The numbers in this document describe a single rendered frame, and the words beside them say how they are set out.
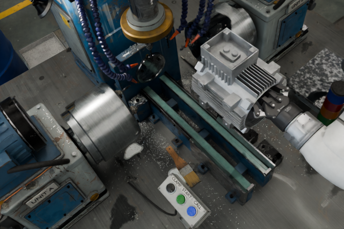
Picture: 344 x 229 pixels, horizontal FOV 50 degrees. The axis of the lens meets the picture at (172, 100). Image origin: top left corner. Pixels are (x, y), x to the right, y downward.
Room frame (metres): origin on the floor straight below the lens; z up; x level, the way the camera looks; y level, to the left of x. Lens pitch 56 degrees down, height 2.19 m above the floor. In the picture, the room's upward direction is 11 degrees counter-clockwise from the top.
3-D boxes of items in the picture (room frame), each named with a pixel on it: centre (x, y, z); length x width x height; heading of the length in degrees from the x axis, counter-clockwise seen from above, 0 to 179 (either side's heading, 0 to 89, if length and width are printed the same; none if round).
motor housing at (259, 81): (0.61, -0.20, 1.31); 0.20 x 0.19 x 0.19; 31
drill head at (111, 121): (0.72, 0.32, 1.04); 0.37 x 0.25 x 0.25; 121
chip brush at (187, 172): (0.62, 0.01, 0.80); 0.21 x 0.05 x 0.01; 25
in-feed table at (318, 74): (0.82, -0.65, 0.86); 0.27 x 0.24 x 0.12; 121
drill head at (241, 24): (1.07, -0.27, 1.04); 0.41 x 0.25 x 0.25; 121
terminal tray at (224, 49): (0.64, -0.18, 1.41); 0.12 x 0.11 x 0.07; 31
